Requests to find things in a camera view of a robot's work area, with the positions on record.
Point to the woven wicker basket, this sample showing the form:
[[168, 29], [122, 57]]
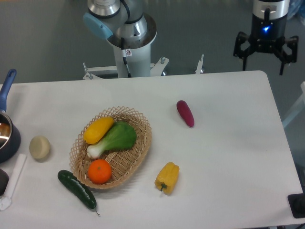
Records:
[[123, 162]]

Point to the blue saucepan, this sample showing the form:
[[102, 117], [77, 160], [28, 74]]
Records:
[[10, 138]]

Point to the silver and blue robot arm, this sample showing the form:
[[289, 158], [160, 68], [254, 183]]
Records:
[[124, 25]]

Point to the orange fruit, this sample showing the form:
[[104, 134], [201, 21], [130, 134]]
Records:
[[99, 171]]

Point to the black device at edge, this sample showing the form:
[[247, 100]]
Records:
[[297, 205]]

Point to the white frame at right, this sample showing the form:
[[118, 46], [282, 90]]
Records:
[[297, 107]]

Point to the dark round object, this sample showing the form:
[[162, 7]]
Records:
[[4, 179]]

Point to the white plastic strip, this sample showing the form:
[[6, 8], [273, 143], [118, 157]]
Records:
[[5, 200]]

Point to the blue plastic bag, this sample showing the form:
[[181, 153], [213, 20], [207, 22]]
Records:
[[294, 7]]

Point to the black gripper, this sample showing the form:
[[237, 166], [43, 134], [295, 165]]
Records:
[[267, 37]]

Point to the yellow bell pepper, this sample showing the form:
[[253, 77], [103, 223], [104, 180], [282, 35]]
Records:
[[167, 178]]

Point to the purple sweet potato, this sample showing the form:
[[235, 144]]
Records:
[[185, 113]]

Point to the green bok choy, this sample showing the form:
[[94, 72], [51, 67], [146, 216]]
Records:
[[121, 136]]

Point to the yellow mango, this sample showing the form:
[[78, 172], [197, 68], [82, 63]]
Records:
[[98, 129]]

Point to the beige round potato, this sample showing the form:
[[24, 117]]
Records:
[[39, 147]]

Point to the dark green cucumber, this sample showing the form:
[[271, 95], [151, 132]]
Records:
[[81, 191]]

